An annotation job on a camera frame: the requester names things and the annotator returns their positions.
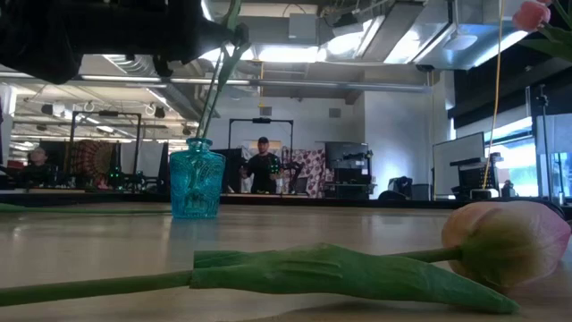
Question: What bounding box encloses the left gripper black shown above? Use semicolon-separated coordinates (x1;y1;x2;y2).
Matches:
80;0;251;64

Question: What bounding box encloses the blue glass vase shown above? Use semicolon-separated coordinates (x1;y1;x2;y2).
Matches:
168;137;227;220

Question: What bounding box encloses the ceiling light panel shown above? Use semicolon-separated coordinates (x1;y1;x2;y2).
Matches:
198;42;327;64

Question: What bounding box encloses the grey ceiling box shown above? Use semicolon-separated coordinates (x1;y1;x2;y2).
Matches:
288;12;319;40

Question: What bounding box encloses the grey ceiling pipe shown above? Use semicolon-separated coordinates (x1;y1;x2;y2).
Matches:
0;71;431;94

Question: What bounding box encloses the person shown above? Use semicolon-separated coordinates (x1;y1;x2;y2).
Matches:
20;146;59;189
239;136;291;195

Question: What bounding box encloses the pink patterned cloth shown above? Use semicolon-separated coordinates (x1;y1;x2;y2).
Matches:
290;148;327;199

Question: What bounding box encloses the black equipment rack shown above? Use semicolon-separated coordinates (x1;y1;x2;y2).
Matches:
324;140;374;200

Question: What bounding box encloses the red mandala tapestry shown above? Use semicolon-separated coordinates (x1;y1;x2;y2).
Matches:
69;139;121;189

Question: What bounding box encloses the black office chair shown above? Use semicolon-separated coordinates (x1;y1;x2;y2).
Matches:
377;175;431;201

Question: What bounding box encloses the white board panel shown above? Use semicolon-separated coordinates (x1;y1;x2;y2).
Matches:
432;131;486;198

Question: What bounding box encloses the black tripod stand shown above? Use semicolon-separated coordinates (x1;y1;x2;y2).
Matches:
535;83;551;199

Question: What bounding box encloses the round silver ventilation duct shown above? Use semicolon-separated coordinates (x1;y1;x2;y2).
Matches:
102;53;215;122

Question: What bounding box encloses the black gantry frame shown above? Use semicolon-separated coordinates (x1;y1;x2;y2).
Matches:
228;117;295;151
69;110;143;193

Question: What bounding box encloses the large silver ventilation duct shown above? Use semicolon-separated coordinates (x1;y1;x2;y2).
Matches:
383;0;544;71

